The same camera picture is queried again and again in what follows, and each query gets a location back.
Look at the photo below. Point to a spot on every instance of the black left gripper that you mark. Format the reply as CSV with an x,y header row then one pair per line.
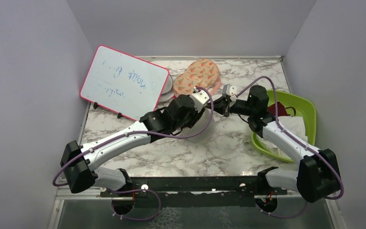
x,y
195,115

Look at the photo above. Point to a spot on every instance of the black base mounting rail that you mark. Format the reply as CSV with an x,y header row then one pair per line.
x,y
189,192

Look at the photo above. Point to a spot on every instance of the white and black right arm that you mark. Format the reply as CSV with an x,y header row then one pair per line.
x,y
317,175

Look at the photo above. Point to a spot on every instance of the dark red cloth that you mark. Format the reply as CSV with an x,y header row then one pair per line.
x,y
282,110

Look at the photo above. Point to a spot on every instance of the orange patterned bra wash bag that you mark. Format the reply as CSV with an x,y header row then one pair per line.
x,y
203,72

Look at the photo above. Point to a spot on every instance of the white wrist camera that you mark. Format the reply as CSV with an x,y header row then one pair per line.
x,y
200,100
229,91

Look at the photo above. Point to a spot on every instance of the green plastic basin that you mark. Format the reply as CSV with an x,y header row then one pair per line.
x,y
303,125

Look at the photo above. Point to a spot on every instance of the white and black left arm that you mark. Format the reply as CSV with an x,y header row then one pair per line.
x,y
80,164

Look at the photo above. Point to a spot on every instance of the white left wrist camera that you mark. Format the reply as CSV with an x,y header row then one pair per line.
x,y
200,100

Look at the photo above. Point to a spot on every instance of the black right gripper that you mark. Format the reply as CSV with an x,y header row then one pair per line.
x,y
222,104

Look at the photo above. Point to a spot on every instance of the pink framed whiteboard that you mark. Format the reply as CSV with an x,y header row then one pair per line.
x,y
123,83

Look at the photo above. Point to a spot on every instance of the white round object behind whiteboard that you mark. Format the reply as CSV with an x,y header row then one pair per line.
x,y
167,92

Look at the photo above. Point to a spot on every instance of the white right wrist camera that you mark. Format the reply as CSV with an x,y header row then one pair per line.
x,y
229,91

